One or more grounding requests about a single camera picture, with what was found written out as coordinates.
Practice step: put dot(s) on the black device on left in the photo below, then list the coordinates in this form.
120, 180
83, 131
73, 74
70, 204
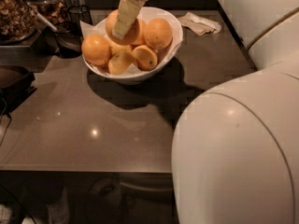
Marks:
15, 86

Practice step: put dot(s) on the small hidden middle orange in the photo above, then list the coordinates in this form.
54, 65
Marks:
116, 48

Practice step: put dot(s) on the large glass snack jar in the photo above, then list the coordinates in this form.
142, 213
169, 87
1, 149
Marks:
17, 22

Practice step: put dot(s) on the white ceramic bowl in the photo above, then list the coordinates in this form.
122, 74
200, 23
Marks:
149, 13

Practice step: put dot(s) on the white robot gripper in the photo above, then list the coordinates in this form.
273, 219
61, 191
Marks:
127, 13

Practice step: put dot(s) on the crumpled paper napkin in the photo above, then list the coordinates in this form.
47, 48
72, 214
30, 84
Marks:
198, 24

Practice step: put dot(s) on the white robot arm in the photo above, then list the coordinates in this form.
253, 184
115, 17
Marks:
235, 152

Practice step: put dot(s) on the black wire cup holder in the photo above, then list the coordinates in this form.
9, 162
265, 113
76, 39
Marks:
78, 14

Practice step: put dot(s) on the white paper bowl liner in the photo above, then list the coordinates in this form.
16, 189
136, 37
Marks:
90, 29

